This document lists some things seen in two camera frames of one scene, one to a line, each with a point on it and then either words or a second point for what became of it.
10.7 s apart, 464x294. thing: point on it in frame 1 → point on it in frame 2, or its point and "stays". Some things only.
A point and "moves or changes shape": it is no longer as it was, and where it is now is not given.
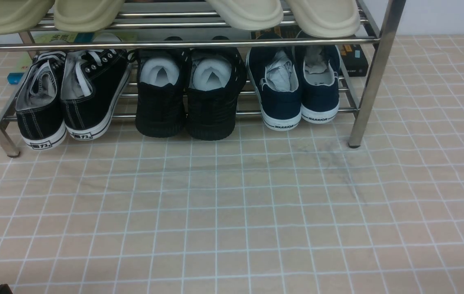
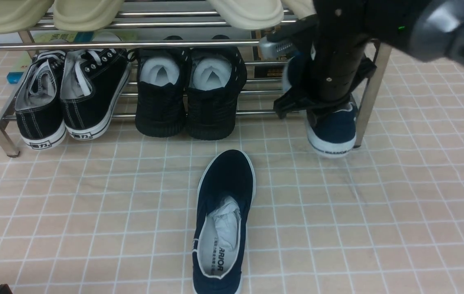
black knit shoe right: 216,76 stays
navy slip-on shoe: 276,73 → 226,193
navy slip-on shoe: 320,65 moves or changes shape
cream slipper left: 254,15 stays
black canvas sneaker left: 38,104 stays
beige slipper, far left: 5,17 stays
